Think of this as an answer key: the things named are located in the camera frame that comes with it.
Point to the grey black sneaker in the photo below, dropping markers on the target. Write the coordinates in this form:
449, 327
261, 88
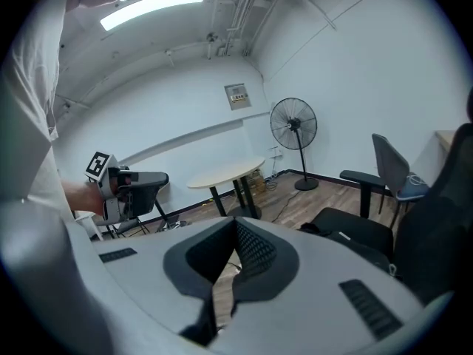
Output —
171, 226

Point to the round wooden table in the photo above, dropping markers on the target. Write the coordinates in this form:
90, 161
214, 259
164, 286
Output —
229, 172

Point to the grey electrical panel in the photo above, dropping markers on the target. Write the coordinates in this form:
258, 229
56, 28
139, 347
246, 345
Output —
238, 96

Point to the white wall socket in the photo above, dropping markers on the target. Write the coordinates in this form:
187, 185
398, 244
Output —
275, 152

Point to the black standing fan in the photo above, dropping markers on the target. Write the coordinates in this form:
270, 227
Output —
293, 124

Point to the light wooden desk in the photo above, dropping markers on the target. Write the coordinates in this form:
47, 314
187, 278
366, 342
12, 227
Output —
445, 139

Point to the black office chair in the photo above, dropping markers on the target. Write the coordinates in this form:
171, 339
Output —
432, 216

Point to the cardboard box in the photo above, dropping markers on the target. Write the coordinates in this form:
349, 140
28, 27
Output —
256, 181

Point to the person's left forearm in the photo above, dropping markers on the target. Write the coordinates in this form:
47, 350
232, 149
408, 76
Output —
81, 196

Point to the white wall trunking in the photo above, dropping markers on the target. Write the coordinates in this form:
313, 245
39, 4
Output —
184, 139

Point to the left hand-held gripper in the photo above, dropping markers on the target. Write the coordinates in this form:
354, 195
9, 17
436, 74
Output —
111, 183

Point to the grey chair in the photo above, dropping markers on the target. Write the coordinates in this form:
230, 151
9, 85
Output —
391, 165

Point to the ceiling pipes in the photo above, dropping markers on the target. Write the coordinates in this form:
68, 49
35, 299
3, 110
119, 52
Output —
240, 13

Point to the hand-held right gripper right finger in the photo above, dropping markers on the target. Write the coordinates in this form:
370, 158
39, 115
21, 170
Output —
332, 272

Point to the long ceiling light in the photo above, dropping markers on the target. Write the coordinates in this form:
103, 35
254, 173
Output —
151, 7

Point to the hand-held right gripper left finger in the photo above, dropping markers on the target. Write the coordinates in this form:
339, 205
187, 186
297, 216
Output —
148, 272

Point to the blue seat cushion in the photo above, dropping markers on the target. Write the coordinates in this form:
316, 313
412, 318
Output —
412, 192

